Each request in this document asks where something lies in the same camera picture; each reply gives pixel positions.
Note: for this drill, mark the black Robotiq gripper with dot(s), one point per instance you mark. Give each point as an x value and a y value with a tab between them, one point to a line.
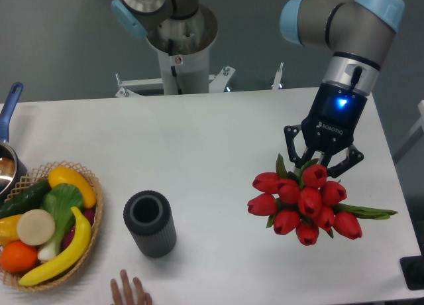
328	128

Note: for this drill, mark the red tulip bouquet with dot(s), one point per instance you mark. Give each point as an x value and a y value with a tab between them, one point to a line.
307	202

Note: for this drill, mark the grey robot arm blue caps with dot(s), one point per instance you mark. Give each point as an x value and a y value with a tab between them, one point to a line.
359	33

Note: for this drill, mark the dark grey ribbed vase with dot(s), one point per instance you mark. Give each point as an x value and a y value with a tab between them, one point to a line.
148	217

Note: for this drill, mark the bare human hand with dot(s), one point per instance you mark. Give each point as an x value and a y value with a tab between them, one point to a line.
130	292

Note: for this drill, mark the black device at edge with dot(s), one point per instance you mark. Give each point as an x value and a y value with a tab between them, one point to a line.
412	268

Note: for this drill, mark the dark red vegetable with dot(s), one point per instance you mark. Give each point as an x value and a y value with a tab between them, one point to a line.
74	230

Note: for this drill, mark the green bok choy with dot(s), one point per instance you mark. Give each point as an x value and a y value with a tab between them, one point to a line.
58	203

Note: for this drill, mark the yellow banana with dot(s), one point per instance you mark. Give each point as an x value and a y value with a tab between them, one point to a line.
67	258

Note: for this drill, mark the beige round disc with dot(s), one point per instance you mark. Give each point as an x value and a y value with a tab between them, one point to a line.
35	227

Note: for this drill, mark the green cucumber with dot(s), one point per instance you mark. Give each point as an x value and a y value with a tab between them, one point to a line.
28	199

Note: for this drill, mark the yellow pepper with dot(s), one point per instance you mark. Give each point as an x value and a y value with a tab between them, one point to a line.
8	229

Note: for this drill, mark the orange fruit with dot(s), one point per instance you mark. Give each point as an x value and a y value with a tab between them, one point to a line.
18	257

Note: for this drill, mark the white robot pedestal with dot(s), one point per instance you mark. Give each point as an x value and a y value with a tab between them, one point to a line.
182	47

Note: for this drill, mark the blue handled saucepan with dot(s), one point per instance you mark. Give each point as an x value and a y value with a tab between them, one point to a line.
12	169

